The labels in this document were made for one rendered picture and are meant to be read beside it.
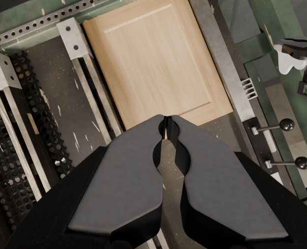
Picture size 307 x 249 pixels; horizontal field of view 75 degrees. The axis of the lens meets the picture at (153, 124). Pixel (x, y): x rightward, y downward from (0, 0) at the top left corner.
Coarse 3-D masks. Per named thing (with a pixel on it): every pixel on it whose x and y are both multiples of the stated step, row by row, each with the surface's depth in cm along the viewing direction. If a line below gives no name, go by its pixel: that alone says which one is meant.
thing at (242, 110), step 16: (192, 0) 67; (208, 16) 68; (208, 32) 68; (208, 48) 70; (224, 48) 68; (224, 64) 68; (224, 80) 68; (240, 96) 68; (240, 112) 68; (240, 128) 71; (256, 160) 69; (272, 176) 68
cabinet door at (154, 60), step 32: (160, 0) 70; (96, 32) 70; (128, 32) 70; (160, 32) 70; (192, 32) 70; (128, 64) 70; (160, 64) 70; (192, 64) 70; (128, 96) 70; (160, 96) 70; (192, 96) 70; (224, 96) 70; (128, 128) 70
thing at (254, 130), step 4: (284, 120) 57; (288, 120) 56; (292, 120) 57; (280, 124) 58; (284, 124) 57; (288, 124) 56; (292, 124) 56; (252, 128) 66; (256, 128) 66; (260, 128) 65; (264, 128) 63; (268, 128) 62; (272, 128) 61; (284, 128) 57; (288, 128) 56; (292, 128) 56; (252, 132) 67; (256, 132) 66
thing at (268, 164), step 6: (264, 162) 67; (270, 162) 66; (276, 162) 64; (282, 162) 62; (288, 162) 61; (294, 162) 59; (300, 162) 57; (306, 162) 56; (300, 168) 57; (306, 168) 57
